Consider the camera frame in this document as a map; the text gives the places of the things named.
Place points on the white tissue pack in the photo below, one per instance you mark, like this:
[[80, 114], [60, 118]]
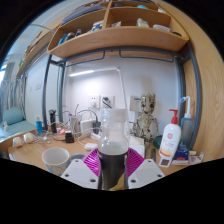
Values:
[[137, 143]]

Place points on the light blue pillow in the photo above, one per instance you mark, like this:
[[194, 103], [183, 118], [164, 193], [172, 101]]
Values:
[[12, 116]]

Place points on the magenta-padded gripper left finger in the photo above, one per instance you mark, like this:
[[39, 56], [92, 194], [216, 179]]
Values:
[[78, 171]]

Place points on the black electric shaver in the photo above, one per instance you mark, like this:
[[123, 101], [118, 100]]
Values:
[[53, 121]]

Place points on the long wooden wall shelf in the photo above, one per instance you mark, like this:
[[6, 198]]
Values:
[[36, 50]]

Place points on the wooden wardrobe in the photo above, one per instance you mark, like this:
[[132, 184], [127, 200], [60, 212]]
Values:
[[210, 100]]

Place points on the clear bottle with dark label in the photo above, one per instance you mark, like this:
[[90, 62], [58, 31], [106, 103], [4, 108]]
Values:
[[113, 166]]

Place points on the white charger block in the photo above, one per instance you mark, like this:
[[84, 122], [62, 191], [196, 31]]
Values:
[[87, 126]]

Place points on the white tape roll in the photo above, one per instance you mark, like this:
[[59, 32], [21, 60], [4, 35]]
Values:
[[17, 142], [29, 138]]

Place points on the small blue box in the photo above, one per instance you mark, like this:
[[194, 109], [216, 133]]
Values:
[[181, 155]]

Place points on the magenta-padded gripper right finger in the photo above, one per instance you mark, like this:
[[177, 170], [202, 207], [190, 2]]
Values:
[[146, 171]]

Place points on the bed with light blue sheet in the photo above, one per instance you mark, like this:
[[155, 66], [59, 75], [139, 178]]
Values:
[[16, 129]]

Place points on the wooden tree figurine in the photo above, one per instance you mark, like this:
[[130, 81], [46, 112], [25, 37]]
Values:
[[146, 123]]

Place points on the white pump bottle red cap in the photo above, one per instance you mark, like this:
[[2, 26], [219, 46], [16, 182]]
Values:
[[170, 140]]

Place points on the white mug with blue map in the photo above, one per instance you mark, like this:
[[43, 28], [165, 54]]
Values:
[[55, 160]]

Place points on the small blue bottle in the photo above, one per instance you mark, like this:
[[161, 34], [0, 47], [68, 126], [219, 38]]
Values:
[[39, 127]]

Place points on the wooden shelf unit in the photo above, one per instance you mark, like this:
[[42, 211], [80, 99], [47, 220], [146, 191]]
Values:
[[116, 38]]

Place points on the small black cube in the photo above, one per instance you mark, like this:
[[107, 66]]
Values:
[[69, 137]]

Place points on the blue spray bottle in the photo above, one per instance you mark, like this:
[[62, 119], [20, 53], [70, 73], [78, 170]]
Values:
[[186, 126]]

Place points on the small white desk clock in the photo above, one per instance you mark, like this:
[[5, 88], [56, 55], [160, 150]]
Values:
[[164, 162]]

